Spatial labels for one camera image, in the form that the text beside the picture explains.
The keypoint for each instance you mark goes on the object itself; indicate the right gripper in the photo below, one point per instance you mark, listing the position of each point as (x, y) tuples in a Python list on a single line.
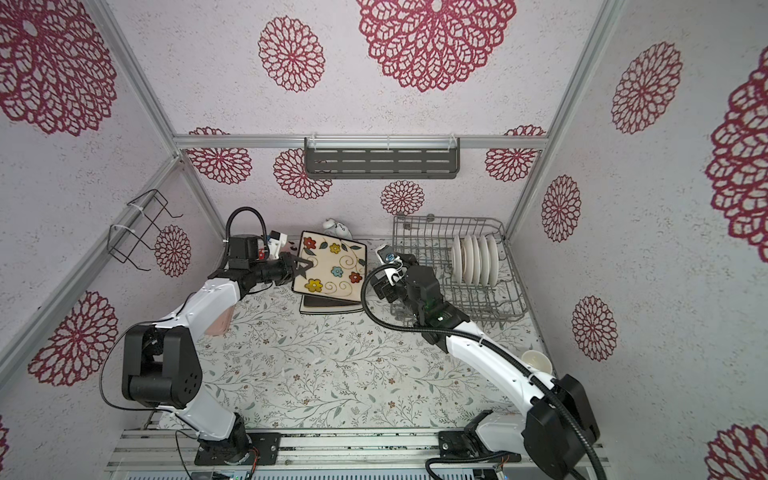
[(385, 289)]

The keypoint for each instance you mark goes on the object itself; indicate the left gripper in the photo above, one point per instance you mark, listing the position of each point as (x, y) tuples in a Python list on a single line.
[(289, 267)]

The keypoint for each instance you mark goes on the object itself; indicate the black square plate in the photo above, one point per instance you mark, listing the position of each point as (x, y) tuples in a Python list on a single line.
[(338, 267), (330, 303)]

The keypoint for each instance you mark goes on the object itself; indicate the white round plate one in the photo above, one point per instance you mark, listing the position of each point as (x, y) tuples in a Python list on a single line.
[(457, 260)]

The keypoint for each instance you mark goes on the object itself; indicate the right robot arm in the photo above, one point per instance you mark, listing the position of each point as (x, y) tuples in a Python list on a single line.
[(558, 428)]

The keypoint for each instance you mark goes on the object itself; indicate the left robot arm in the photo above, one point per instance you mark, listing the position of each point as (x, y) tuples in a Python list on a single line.
[(161, 368)]

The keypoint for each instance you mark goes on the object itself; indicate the white alarm clock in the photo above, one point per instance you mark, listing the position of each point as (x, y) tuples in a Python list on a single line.
[(332, 227)]

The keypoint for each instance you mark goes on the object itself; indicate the white round plate two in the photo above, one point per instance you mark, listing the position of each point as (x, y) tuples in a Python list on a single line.
[(468, 260)]

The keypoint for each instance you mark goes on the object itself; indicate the white round plate three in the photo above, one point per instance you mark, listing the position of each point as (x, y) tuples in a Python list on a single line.
[(481, 265)]

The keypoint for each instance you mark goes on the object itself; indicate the white round plate four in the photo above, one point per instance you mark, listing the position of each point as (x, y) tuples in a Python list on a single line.
[(493, 261)]

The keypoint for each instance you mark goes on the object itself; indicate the white ceramic mug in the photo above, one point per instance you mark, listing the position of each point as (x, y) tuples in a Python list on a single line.
[(538, 361)]

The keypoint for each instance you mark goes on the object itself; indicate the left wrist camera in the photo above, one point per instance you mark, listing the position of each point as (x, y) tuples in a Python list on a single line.
[(276, 241)]

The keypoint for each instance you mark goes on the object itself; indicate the grey wire dish rack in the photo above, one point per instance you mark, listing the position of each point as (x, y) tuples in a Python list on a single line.
[(430, 239)]

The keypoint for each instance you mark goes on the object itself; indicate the grey wall shelf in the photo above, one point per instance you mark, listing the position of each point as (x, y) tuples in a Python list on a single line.
[(382, 160)]

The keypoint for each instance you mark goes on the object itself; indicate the black wire wall holder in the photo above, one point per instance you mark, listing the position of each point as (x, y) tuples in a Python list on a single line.
[(123, 239)]

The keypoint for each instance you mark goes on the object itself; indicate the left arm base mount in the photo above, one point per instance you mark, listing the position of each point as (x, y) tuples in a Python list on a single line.
[(240, 448)]

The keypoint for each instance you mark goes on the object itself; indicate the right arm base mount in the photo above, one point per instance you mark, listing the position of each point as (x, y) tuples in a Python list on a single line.
[(464, 444)]

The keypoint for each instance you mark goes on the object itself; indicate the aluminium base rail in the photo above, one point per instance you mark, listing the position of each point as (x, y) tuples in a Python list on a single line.
[(289, 449)]

